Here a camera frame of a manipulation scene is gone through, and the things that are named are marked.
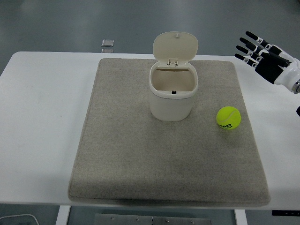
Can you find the cream plastic bin with lid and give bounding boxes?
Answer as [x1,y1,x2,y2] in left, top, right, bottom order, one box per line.
[149,32,199,122]

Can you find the white cable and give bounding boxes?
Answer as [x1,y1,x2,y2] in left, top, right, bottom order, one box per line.
[0,213,39,225]

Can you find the white table leg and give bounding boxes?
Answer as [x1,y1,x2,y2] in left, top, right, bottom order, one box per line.
[233,209,246,225]
[55,205,71,225]

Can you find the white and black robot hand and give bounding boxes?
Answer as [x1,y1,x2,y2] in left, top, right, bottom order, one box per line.
[234,30,300,91]

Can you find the beige fabric mat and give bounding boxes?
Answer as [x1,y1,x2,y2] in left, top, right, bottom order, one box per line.
[67,58,271,207]

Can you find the yellow-green tennis ball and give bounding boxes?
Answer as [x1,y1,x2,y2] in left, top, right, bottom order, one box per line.
[216,106,241,130]

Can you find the black table control panel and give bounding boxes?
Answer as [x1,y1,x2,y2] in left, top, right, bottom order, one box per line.
[271,210,300,216]

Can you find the grey metal plate with screws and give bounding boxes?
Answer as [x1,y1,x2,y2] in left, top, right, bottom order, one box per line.
[94,213,212,225]

